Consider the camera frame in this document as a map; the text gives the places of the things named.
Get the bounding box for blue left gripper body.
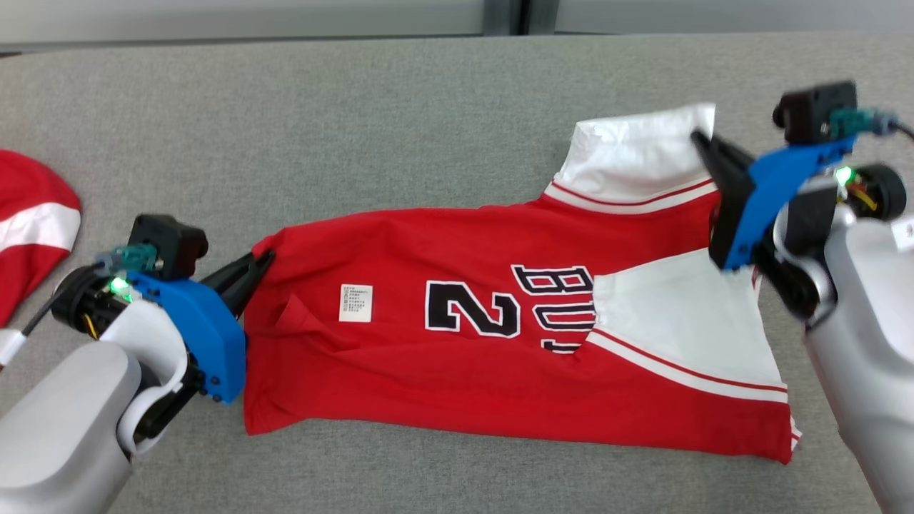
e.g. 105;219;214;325
126;273;248;405

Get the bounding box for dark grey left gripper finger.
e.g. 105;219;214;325
227;266;268;319
196;250;276;305

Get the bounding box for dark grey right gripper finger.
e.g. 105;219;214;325
710;196;744;259
690;129;756;209

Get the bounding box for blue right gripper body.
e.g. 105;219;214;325
719;135;857;271

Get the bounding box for red basketball jersey white sleeves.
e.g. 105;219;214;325
243;103;803;465

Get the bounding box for red shorts white stripe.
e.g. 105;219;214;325
0;148;82;328

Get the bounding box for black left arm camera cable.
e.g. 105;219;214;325
0;243;159;366

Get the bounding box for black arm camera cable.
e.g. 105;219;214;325
828;107;914;141
0;243;159;366

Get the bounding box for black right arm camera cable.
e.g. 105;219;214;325
828;107;914;141

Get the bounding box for grey aluminium partition post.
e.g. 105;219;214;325
482;0;558;36

